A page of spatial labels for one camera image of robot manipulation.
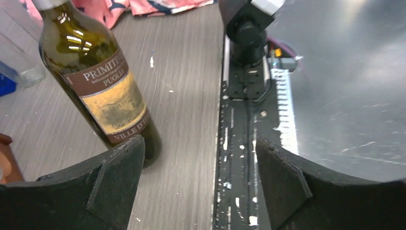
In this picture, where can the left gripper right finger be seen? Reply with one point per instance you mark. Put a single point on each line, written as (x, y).
(302, 195)

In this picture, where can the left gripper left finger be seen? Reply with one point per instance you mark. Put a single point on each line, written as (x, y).
(95, 194)

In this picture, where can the brown wooden wine rack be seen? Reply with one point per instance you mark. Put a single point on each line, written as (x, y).
(9, 168)

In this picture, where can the dark green wine bottle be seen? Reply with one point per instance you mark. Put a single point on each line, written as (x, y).
(85, 59)

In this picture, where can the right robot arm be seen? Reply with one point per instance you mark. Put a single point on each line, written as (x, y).
(245, 22)

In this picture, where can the blue clear square bottle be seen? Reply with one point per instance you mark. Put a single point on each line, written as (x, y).
(7, 86)

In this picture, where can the clear slim glass bottle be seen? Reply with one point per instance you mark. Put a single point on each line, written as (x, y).
(16, 60)

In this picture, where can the pink shark print cloth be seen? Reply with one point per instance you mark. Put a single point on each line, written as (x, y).
(108, 11)

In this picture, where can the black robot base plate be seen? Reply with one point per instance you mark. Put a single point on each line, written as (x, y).
(239, 201)

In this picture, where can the white slotted cable duct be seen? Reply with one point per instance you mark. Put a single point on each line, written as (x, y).
(287, 126)

